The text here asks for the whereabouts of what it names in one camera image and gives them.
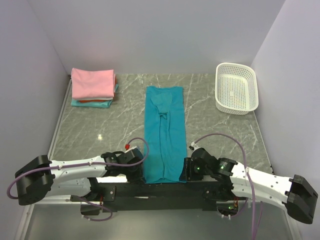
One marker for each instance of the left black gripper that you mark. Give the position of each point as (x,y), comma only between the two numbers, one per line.
(138,177)

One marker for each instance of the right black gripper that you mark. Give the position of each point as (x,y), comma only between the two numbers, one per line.
(187,175)

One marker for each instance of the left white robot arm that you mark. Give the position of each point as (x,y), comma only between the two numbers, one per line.
(43,178)

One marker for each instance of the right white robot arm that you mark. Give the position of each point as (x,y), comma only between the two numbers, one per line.
(292,194)

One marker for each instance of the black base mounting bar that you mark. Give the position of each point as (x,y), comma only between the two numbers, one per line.
(124,196)

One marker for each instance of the white perforated plastic basket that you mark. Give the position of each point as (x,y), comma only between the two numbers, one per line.
(236,89)

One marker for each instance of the pink folded t-shirt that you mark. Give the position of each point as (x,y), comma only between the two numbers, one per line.
(93,84)

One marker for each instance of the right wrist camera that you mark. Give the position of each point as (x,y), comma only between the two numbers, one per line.
(193,146)

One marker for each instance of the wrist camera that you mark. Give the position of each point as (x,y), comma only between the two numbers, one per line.
(193,146)
(129,147)

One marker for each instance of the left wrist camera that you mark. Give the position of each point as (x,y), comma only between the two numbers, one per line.
(129,147)

